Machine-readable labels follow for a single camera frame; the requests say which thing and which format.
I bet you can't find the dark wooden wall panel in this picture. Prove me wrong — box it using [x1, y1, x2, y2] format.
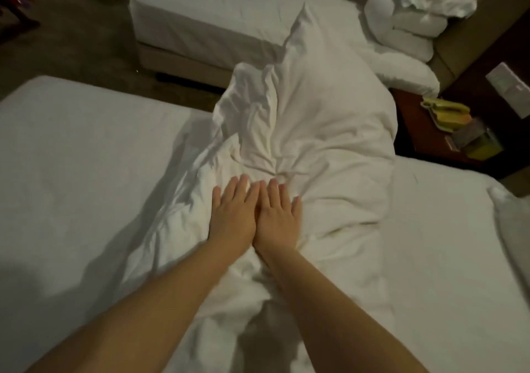
[443, 33, 530, 179]

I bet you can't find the person's left hand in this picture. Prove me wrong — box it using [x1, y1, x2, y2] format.
[207, 174, 264, 260]

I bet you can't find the beige padded headboard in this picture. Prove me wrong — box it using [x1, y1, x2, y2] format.
[431, 0, 530, 76]

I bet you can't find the person's right forearm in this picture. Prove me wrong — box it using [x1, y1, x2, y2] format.
[261, 248, 430, 373]

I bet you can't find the reddish wooden nightstand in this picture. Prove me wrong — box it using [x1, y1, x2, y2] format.
[391, 87, 506, 175]

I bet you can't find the pale green box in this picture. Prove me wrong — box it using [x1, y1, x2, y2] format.
[447, 119, 505, 161]

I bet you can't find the yellow telephone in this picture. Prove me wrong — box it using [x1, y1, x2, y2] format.
[420, 95, 475, 134]

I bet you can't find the person's left forearm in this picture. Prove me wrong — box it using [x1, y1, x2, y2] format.
[25, 244, 241, 373]

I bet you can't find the white switch panel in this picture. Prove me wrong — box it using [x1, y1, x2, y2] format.
[485, 61, 530, 120]

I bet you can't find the white duvet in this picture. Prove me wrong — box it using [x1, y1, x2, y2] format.
[364, 0, 450, 63]
[116, 3, 400, 373]

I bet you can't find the person's right hand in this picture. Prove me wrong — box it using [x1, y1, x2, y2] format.
[252, 177, 304, 258]

